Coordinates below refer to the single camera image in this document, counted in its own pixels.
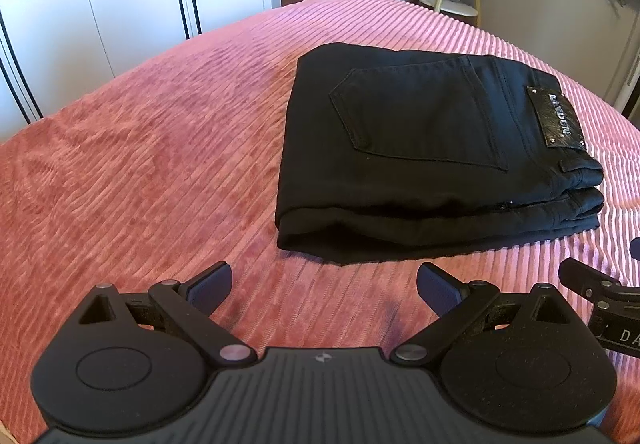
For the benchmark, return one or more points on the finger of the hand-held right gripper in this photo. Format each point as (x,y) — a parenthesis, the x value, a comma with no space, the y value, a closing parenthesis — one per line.
(580,276)
(636,248)

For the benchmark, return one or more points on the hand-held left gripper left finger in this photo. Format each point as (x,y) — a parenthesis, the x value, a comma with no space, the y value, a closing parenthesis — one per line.
(212,284)

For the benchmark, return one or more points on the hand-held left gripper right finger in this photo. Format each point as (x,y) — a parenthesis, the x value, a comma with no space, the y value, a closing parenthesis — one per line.
(440,289)

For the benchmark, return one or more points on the black pants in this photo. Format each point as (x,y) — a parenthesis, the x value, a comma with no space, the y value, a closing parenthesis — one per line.
(425,148)

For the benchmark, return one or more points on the pink ribbed blanket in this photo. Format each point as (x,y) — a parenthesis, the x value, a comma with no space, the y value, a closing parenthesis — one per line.
(150,148)

